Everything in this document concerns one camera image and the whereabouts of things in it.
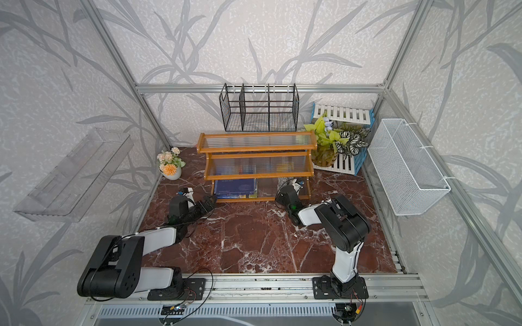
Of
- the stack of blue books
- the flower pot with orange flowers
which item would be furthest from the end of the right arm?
the flower pot with orange flowers

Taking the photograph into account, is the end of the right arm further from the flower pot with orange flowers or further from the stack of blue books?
the flower pot with orange flowers

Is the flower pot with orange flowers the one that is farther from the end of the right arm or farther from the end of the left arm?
the end of the right arm

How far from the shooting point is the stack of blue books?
3.21 ft
